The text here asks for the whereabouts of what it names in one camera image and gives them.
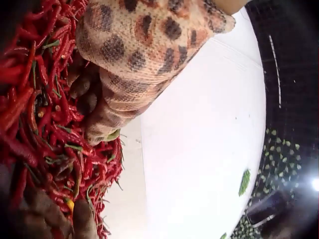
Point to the bright lamp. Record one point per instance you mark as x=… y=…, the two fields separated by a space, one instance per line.
x=316 y=184

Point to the pile of red chillies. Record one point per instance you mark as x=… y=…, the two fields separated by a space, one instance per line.
x=32 y=104

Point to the green chilli stem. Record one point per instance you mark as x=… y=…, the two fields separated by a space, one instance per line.
x=113 y=135

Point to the person's right fingers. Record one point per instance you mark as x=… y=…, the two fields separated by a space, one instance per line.
x=83 y=220

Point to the person's left fingers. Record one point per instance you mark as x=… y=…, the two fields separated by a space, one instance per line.
x=119 y=99

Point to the person's right hand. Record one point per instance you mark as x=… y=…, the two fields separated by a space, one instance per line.
x=49 y=216

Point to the person's left hand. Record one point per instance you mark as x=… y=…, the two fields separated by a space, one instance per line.
x=139 y=42

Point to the small heap of green stems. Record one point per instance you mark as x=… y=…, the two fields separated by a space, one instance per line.
x=244 y=183

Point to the white sheet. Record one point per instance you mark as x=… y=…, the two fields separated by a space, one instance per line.
x=199 y=129

